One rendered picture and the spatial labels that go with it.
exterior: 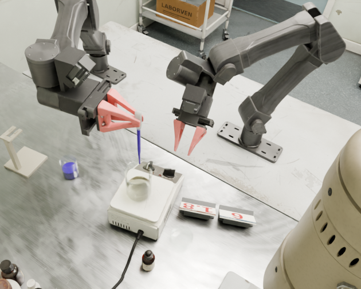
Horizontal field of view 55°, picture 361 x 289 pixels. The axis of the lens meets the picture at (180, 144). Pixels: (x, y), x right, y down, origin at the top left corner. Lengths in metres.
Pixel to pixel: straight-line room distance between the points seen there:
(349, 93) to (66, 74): 2.72
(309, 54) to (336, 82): 2.29
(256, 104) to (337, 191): 0.73
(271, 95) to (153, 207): 0.42
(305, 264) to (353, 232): 0.08
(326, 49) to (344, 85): 2.31
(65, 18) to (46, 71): 0.23
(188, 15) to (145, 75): 1.76
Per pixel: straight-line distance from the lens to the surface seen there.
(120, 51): 1.42
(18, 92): 1.28
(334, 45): 0.91
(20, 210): 0.96
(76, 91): 0.67
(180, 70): 0.81
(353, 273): 0.29
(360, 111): 3.00
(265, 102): 0.96
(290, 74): 0.94
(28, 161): 1.04
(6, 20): 2.33
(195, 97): 0.77
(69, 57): 0.63
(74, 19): 0.85
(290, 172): 1.07
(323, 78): 3.20
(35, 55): 0.66
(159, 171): 0.92
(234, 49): 0.84
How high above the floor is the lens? 1.68
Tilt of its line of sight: 47 degrees down
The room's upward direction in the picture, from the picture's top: 7 degrees clockwise
